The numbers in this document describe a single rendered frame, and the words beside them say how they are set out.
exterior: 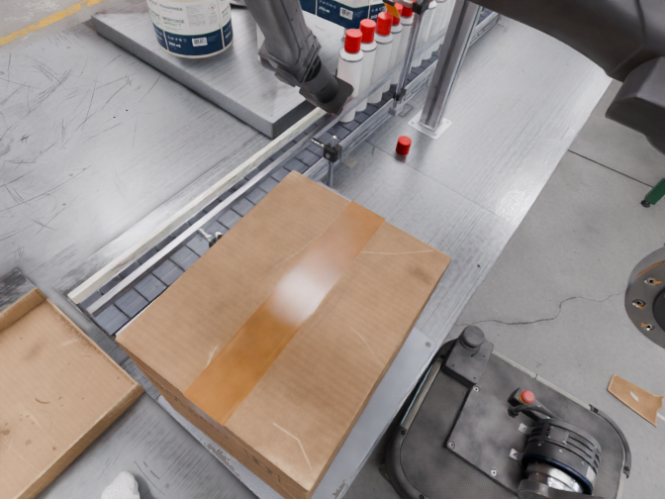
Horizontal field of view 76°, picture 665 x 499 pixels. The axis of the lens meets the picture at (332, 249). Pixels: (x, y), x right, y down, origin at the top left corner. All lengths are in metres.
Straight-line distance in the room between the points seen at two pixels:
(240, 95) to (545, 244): 1.58
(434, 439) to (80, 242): 1.04
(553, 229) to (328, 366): 1.95
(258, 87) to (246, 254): 0.70
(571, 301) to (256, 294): 1.75
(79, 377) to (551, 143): 1.16
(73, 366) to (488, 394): 1.11
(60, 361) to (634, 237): 2.35
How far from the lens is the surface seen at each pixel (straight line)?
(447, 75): 1.08
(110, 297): 0.70
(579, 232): 2.36
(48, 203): 1.05
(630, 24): 0.28
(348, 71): 0.97
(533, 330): 1.94
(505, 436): 1.44
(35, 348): 0.87
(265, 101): 1.10
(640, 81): 0.28
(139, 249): 0.80
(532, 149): 1.23
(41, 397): 0.83
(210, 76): 1.19
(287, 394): 0.43
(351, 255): 0.51
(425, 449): 1.37
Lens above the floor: 1.54
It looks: 55 degrees down
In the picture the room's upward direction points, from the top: 8 degrees clockwise
